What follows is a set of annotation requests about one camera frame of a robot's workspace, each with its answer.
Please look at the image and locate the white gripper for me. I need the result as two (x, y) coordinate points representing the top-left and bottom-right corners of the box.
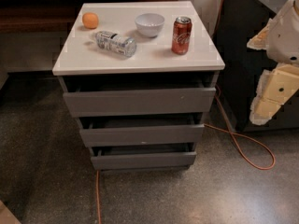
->
(247, 0), (299, 125)

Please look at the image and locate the red coke can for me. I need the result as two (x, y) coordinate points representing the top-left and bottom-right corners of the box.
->
(172, 17), (192, 55)

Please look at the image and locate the grey top drawer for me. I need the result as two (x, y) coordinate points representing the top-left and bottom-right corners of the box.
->
(64, 87), (216, 117)

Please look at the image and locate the black counter cabinet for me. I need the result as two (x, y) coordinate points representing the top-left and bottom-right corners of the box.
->
(213, 0), (299, 132)

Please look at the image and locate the white bowl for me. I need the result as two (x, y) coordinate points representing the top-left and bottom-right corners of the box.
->
(135, 13), (164, 37)

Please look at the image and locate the grey cabinet with white top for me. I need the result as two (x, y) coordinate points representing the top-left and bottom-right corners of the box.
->
(51, 1), (226, 173)

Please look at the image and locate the clear plastic water bottle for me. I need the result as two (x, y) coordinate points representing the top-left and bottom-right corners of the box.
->
(94, 31), (137, 57)

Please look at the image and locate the orange fruit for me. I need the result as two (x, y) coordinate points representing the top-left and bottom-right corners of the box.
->
(82, 12), (99, 29)

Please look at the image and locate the dark wooden bench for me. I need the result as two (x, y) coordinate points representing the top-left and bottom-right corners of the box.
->
(0, 0), (177, 34)

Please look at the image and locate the orange extension cable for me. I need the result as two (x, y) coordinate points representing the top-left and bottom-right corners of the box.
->
(95, 0), (277, 224)

